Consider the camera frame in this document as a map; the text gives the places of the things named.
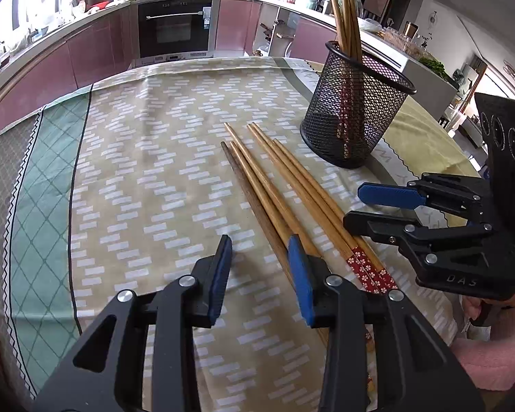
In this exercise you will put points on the patterned table cloth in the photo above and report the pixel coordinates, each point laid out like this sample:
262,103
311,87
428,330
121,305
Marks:
124,185

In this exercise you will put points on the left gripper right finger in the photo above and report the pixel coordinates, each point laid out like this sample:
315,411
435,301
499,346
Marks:
416,370

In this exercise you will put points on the black built-in oven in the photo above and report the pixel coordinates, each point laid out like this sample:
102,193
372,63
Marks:
176,29

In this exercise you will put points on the person right hand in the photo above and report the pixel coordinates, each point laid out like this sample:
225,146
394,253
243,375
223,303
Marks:
472,307

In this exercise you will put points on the black mesh utensil holder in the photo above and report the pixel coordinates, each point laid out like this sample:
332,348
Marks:
352,105

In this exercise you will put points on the yellow table cloth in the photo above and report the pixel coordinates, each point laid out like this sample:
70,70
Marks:
414,144

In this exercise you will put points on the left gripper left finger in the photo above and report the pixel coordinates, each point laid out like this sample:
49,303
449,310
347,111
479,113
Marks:
104,369

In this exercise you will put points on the pink sleeve right forearm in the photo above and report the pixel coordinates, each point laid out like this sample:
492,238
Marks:
490,364

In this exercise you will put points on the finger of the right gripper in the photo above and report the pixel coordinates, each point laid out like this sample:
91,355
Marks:
412,195
403,235

